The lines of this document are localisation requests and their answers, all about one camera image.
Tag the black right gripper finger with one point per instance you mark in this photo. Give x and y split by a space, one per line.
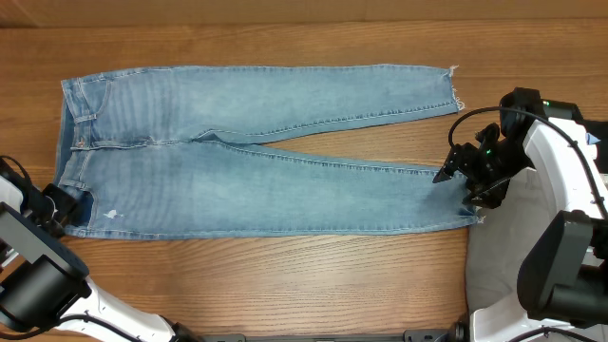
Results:
489 197
445 173

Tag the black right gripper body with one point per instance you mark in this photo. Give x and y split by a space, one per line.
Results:
496 162

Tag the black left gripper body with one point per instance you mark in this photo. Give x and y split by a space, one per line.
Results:
52 207

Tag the light blue denim jeans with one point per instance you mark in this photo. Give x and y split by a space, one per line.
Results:
183 152

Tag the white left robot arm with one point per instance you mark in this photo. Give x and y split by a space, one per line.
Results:
52 288

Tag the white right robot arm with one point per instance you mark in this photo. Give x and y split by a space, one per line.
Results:
540 175

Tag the grey folded garment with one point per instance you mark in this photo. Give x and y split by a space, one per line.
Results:
501 240

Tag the black folded garment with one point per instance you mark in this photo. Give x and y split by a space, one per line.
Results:
597 135

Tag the brown cardboard back panel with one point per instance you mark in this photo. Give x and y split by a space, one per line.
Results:
129 13

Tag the black rail at table edge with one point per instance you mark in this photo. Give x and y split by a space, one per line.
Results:
406 336

